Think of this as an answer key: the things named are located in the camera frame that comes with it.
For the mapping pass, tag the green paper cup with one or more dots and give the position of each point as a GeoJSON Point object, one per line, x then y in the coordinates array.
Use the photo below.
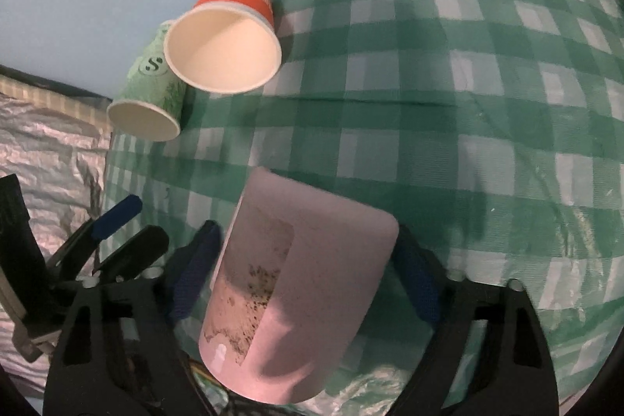
{"type": "Point", "coordinates": [150, 104]}

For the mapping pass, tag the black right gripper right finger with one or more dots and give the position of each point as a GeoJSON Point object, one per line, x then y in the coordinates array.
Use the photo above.
{"type": "Point", "coordinates": [488, 354]}

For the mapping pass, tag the silver foil curtain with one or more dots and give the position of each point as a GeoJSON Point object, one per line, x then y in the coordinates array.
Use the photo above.
{"type": "Point", "coordinates": [60, 163]}

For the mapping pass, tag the red paper cup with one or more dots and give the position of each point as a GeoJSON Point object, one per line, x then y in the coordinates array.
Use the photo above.
{"type": "Point", "coordinates": [224, 46]}

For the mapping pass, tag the striped wooden frame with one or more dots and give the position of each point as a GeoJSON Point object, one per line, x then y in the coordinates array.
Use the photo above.
{"type": "Point", "coordinates": [55, 96]}

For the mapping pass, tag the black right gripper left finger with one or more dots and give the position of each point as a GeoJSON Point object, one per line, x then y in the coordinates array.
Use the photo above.
{"type": "Point", "coordinates": [117, 353]}

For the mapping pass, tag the green checkered tablecloth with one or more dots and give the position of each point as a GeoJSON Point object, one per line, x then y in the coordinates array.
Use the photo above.
{"type": "Point", "coordinates": [492, 128]}

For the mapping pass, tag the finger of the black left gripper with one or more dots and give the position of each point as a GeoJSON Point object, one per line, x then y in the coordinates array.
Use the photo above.
{"type": "Point", "coordinates": [136, 255]}
{"type": "Point", "coordinates": [77, 250]}

